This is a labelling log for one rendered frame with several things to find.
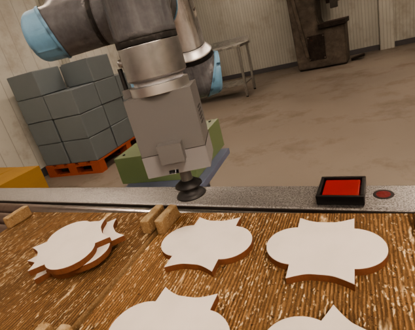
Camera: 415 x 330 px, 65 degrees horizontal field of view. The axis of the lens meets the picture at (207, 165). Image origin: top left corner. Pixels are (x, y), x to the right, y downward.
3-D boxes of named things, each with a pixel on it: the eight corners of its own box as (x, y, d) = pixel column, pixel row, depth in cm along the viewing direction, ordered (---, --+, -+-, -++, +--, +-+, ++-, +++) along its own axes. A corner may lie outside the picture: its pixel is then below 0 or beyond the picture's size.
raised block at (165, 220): (173, 215, 61) (169, 203, 60) (181, 215, 60) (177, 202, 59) (157, 234, 56) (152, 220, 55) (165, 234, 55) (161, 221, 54)
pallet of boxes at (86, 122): (108, 142, 564) (78, 62, 515) (153, 135, 527) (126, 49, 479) (50, 177, 447) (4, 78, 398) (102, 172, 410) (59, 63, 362)
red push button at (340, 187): (326, 186, 61) (325, 179, 61) (361, 186, 59) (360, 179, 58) (321, 202, 57) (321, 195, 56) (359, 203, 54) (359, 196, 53)
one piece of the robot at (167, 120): (98, 75, 35) (144, 206, 40) (178, 55, 33) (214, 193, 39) (125, 67, 44) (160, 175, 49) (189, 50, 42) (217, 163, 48)
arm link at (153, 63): (172, 35, 35) (103, 54, 36) (183, 78, 36) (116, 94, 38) (182, 35, 42) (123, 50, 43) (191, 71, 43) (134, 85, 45)
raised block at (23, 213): (28, 214, 80) (23, 204, 79) (33, 214, 79) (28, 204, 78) (6, 228, 75) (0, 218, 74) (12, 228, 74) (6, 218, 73)
